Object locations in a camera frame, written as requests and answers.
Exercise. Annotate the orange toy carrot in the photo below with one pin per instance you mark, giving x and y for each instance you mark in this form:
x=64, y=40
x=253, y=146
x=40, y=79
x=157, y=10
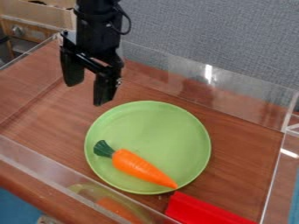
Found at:
x=133, y=165

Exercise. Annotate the red plastic block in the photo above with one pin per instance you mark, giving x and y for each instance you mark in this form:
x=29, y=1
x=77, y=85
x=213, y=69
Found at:
x=192, y=211

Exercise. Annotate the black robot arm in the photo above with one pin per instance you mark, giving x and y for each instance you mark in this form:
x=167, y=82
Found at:
x=99, y=15

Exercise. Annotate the cardboard box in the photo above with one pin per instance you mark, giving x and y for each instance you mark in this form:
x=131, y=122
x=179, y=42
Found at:
x=48, y=12

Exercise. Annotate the clear acrylic enclosure wall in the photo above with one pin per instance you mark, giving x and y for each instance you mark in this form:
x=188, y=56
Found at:
x=251, y=177

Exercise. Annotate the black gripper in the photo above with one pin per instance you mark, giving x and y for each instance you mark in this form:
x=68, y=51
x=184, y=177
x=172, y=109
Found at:
x=92, y=50

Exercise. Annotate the green plate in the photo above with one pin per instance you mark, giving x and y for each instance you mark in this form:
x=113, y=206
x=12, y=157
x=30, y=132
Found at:
x=163, y=134

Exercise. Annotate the wooden shelf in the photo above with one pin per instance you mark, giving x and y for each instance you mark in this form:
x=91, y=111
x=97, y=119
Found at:
x=33, y=29

